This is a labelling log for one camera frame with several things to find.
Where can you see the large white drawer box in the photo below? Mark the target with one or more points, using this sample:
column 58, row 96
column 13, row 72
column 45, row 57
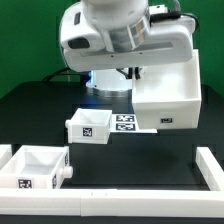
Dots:
column 168, row 96

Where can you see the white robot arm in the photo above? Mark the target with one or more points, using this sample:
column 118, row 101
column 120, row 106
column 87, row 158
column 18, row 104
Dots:
column 113, row 40

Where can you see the small white drawer with knob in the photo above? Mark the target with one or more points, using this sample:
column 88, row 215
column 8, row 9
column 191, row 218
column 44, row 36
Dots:
column 91, row 126

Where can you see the paper sheet with fiducial markers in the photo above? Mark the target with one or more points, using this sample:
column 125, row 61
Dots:
column 127, row 123

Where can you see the white front fence bar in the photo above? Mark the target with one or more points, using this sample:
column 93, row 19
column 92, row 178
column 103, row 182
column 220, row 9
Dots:
column 112, row 202

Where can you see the white right fence bar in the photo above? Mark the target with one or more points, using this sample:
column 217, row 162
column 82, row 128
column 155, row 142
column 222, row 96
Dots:
column 210, row 169

